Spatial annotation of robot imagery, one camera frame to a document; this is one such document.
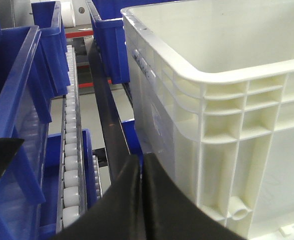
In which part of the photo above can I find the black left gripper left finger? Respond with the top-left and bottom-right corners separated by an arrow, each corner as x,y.
51,155 -> 140,240

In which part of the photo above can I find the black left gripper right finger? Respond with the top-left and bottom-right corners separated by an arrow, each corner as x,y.
142,153 -> 242,240

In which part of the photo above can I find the white plastic tote bin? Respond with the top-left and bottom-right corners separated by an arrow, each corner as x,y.
121,0 -> 294,240

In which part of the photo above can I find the blue bin lower shelf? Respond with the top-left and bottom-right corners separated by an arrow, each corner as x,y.
39,129 -> 100,240

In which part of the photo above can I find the white roller track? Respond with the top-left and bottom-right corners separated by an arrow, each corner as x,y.
56,45 -> 87,233

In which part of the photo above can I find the silver shelf divider rail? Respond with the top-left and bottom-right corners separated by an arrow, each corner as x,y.
85,37 -> 130,182

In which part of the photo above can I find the red shelf frame beam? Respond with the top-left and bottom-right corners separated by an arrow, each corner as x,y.
64,29 -> 112,89

